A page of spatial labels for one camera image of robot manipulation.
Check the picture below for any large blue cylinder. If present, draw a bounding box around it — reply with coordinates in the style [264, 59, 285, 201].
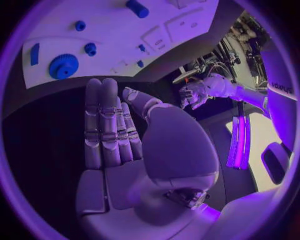
[125, 0, 150, 19]

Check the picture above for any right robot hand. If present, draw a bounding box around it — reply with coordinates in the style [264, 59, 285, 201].
[75, 77, 222, 240]

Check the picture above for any blue peg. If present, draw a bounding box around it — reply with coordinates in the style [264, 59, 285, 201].
[83, 42, 98, 57]

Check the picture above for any blue block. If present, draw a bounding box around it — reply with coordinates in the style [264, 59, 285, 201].
[29, 42, 40, 66]

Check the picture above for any blue gear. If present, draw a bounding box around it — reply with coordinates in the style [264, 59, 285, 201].
[48, 53, 80, 80]

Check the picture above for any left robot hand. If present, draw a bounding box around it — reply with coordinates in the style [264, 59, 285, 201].
[178, 80, 212, 111]

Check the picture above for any cluttered workshop bench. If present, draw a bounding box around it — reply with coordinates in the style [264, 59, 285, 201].
[173, 10, 270, 91]

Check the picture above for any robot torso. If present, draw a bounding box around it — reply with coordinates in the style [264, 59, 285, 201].
[258, 45, 298, 153]

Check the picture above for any white task board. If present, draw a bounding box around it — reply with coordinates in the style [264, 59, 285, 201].
[21, 0, 221, 90]

